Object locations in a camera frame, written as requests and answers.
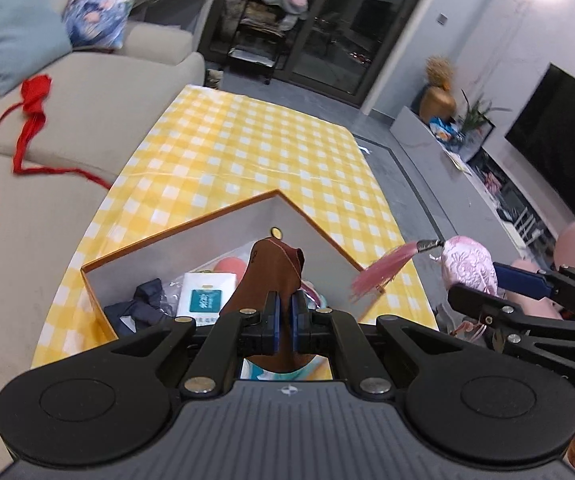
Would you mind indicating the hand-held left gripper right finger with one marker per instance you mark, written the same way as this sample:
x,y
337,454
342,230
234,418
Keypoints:
x,y
297,325

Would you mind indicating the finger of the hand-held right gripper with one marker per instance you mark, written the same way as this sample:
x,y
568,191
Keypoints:
x,y
522,277
477,302

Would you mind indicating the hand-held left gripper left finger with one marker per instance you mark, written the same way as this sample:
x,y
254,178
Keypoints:
x,y
277,325

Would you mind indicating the pink embroidered tassel sachet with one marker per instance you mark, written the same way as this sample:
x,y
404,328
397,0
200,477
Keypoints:
x,y
467,265

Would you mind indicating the teal plush goggle pouch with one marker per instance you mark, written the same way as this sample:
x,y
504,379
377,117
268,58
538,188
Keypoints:
x,y
292,372

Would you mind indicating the peach makeup sponge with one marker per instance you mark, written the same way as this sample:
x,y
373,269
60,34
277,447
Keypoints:
x,y
232,267

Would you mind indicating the white tissue packet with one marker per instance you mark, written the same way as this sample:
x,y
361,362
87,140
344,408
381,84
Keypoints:
x,y
202,297

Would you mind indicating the orange cardboard box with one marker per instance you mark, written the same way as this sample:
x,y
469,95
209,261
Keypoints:
x,y
207,240

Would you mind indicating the navy cloth bag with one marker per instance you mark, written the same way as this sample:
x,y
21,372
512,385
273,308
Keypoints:
x,y
142,305

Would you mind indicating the pink photo card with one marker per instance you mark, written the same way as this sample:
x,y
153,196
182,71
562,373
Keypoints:
x,y
492,182

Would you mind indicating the yellowish paper sheet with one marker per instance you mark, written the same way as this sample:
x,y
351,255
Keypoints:
x,y
457,160

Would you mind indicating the black television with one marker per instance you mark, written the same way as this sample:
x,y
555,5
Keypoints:
x,y
562,145

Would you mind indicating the blue snack bag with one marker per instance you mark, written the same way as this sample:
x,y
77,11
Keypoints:
x,y
442,129

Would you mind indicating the green potted plant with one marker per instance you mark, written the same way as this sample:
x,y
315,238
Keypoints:
x,y
475,115

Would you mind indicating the grey television cabinet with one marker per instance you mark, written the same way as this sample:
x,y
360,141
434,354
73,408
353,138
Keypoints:
x,y
412,135

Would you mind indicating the gold vase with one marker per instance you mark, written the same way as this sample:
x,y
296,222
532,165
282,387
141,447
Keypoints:
x,y
437,105

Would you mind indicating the dried flower bunch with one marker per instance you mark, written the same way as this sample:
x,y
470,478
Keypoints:
x,y
440,70

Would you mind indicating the beige sofa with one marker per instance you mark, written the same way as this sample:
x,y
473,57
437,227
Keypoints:
x,y
42,235

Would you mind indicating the black metal rack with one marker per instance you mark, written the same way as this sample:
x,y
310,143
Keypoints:
x,y
252,55

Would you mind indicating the glass sliding door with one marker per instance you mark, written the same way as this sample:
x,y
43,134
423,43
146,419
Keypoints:
x,y
357,35

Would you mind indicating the red ribbon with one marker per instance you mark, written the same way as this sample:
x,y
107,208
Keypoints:
x,y
34,92

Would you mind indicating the printed blue cushion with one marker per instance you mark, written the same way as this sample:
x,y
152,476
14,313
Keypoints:
x,y
97,17

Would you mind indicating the light blue cushion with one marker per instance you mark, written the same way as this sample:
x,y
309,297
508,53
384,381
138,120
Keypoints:
x,y
12,25

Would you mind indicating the black picture frame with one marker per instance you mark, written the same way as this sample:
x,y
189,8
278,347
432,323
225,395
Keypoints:
x,y
485,140

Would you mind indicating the grey wall switch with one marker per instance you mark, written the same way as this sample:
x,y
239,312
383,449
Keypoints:
x,y
442,19

